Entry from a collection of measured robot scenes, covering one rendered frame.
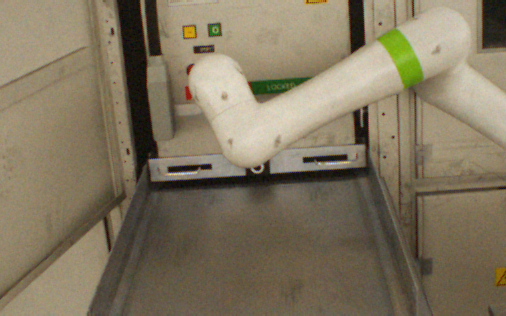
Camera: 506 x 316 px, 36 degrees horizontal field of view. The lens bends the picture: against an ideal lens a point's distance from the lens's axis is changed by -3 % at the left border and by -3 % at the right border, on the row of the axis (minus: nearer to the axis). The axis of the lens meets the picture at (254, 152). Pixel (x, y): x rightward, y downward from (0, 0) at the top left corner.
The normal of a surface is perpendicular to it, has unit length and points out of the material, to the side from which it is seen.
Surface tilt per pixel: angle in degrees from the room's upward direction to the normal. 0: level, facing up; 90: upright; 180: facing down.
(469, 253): 90
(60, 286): 90
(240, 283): 0
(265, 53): 90
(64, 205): 90
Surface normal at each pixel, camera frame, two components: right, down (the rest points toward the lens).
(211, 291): -0.08, -0.94
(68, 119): 0.95, 0.03
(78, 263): -0.01, 0.33
